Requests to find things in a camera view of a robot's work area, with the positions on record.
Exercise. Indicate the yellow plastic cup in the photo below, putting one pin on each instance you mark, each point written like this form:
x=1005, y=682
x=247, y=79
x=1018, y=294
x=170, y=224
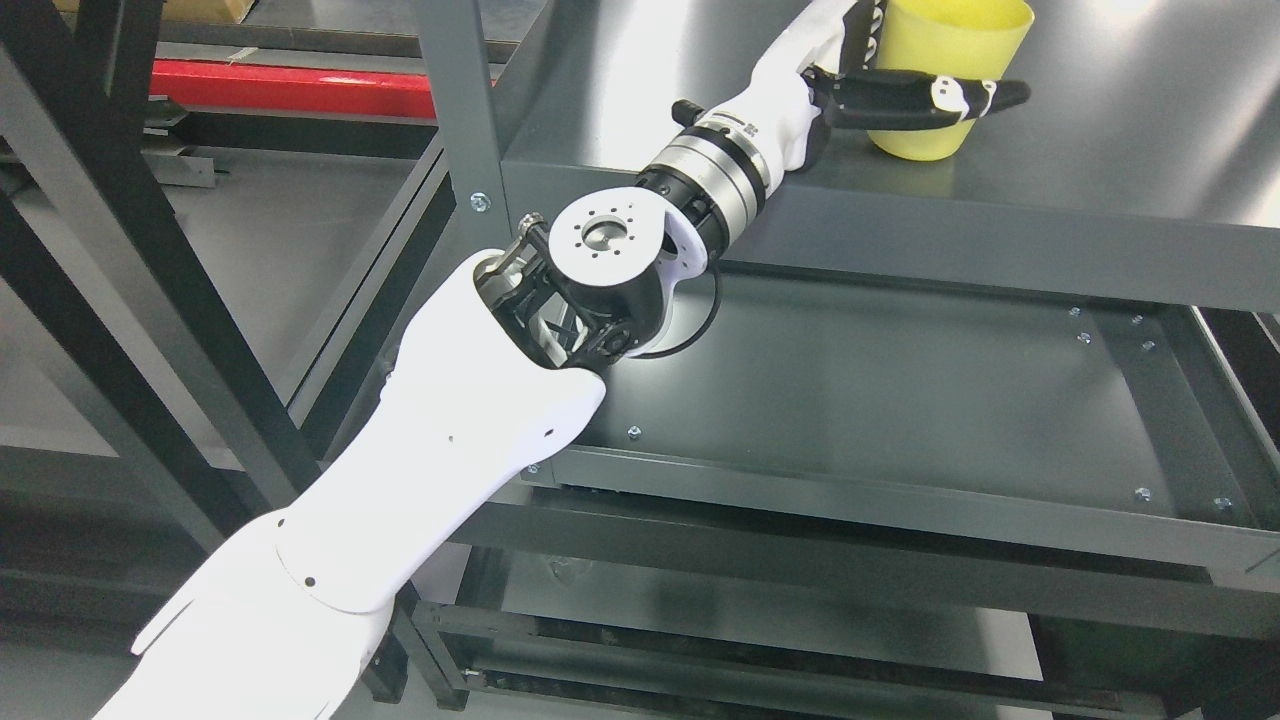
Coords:
x=957, y=39

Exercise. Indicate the black metal shelf rack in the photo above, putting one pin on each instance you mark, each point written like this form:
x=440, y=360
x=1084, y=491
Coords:
x=216, y=296

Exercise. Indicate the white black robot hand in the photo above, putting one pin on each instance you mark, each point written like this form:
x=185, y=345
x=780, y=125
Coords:
x=822, y=69

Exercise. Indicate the grey metal shelf unit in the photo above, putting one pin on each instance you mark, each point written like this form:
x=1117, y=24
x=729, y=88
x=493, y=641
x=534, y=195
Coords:
x=969, y=436

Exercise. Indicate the red metal beam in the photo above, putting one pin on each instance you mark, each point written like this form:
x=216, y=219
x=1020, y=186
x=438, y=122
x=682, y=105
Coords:
x=365, y=93

